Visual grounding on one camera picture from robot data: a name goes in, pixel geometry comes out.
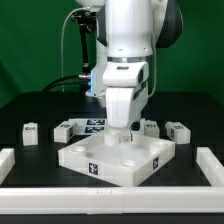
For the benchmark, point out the white right fence piece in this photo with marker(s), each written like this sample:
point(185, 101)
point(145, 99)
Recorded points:
point(210, 166)

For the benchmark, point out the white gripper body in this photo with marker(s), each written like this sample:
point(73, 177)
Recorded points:
point(124, 105)

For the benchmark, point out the white marker tag sheet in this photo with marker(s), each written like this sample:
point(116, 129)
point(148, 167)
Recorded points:
point(89, 126)

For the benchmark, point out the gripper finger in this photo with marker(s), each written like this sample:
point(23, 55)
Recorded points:
point(126, 135)

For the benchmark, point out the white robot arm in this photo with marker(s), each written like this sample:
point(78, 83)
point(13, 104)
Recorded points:
point(128, 32)

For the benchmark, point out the black camera on stand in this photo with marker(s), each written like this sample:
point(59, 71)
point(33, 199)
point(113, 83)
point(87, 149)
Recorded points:
point(84, 16)

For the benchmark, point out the white front fence wall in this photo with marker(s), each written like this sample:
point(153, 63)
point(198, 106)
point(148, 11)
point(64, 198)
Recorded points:
point(115, 200)

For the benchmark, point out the white square table top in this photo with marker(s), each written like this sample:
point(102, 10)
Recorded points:
point(104, 156)

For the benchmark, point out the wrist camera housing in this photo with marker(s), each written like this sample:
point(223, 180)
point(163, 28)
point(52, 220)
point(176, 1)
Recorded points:
point(125, 74)

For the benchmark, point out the white left fence piece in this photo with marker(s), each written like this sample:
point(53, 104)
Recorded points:
point(7, 161)

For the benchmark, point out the black camera stand pole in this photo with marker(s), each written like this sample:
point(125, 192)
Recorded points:
point(85, 59)

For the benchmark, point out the white fence piece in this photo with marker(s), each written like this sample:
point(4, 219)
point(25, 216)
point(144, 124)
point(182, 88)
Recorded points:
point(7, 161)
point(210, 166)

